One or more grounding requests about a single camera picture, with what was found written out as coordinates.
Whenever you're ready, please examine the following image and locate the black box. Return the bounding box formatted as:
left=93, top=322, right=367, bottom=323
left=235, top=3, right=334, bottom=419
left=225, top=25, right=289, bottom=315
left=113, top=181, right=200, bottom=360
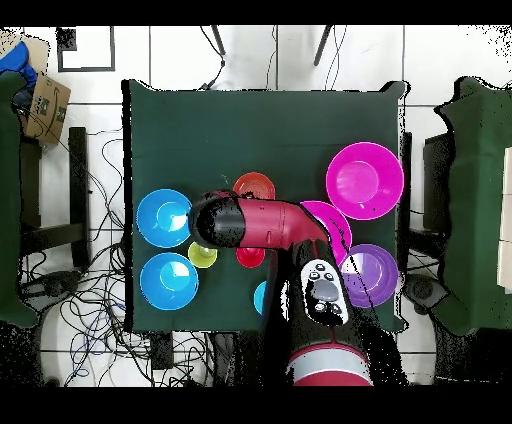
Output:
left=149, top=331, right=175, bottom=371

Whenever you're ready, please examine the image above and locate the black cable with plug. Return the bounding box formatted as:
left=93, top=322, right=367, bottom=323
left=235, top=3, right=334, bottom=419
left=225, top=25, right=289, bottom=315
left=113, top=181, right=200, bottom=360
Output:
left=199, top=25, right=227, bottom=91

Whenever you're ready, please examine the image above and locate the purple bowl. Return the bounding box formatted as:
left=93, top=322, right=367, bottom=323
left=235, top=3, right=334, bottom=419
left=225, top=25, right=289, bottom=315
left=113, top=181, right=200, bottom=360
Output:
left=338, top=243, right=400, bottom=309

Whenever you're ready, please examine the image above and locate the yellow cup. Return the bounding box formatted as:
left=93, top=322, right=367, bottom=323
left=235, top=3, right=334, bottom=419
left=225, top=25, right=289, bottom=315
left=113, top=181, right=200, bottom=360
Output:
left=187, top=240, right=219, bottom=269

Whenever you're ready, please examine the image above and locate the black bench frame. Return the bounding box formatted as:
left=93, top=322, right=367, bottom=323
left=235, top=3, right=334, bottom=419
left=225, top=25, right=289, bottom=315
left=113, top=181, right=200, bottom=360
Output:
left=19, top=126, right=91, bottom=269
left=399, top=131, right=455, bottom=273

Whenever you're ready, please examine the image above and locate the tangle of floor cables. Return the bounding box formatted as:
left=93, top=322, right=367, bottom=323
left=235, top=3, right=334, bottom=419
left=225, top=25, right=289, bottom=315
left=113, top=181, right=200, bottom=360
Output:
left=17, top=127, right=209, bottom=387

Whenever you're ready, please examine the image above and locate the plain cardboard box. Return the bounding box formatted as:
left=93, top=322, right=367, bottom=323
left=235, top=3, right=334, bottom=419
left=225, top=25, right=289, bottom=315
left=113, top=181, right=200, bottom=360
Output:
left=0, top=33, right=51, bottom=75

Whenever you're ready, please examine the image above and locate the green covered side table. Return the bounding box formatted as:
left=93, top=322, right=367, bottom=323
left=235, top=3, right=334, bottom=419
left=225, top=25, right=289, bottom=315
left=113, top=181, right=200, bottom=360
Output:
left=0, top=70, right=41, bottom=329
left=433, top=76, right=512, bottom=336

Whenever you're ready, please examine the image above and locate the dark green table cloth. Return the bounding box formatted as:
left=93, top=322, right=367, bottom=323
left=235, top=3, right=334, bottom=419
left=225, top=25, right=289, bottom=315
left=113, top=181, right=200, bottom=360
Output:
left=121, top=78, right=411, bottom=333

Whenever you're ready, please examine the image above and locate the black pedestal foot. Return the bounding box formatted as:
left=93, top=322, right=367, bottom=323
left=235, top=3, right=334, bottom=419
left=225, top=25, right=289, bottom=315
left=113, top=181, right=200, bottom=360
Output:
left=21, top=270, right=83, bottom=307
left=403, top=273, right=449, bottom=313

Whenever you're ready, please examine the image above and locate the red cup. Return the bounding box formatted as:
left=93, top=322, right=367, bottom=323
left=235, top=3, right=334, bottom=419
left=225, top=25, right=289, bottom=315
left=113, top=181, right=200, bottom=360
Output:
left=235, top=246, right=266, bottom=269

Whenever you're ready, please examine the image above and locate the black square floor frame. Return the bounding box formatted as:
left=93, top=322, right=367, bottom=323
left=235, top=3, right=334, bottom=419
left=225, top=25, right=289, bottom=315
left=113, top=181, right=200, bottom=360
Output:
left=56, top=25, right=116, bottom=73

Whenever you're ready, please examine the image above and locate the blue cloth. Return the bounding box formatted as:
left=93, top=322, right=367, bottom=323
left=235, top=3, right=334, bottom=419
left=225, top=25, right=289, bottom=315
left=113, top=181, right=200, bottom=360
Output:
left=0, top=40, right=39, bottom=89

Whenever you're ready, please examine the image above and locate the orange bowl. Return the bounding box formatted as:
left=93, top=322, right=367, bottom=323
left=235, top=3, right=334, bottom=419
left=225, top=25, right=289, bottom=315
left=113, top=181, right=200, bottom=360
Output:
left=232, top=171, right=277, bottom=201

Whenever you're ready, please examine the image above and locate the large blue bowl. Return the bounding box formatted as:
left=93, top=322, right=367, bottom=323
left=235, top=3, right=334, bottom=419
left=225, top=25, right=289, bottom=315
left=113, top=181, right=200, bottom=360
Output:
left=135, top=188, right=194, bottom=249
left=139, top=252, right=200, bottom=312

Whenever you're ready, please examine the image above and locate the printed cardboard box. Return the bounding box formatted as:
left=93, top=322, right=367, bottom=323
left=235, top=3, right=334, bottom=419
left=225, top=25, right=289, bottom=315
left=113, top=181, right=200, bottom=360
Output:
left=22, top=73, right=72, bottom=146

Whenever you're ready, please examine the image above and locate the stack of small blue bowls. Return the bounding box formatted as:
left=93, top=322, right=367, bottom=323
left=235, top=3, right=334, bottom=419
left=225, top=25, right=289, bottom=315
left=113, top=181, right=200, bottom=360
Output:
left=253, top=280, right=268, bottom=316

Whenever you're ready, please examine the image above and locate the large pink bowl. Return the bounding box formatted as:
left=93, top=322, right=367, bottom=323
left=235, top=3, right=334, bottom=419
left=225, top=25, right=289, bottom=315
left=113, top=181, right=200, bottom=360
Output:
left=299, top=200, right=353, bottom=265
left=325, top=141, right=405, bottom=222

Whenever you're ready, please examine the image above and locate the black tripod leg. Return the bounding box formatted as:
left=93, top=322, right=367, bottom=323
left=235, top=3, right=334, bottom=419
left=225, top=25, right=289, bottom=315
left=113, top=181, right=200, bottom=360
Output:
left=210, top=25, right=227, bottom=56
left=312, top=25, right=334, bottom=67

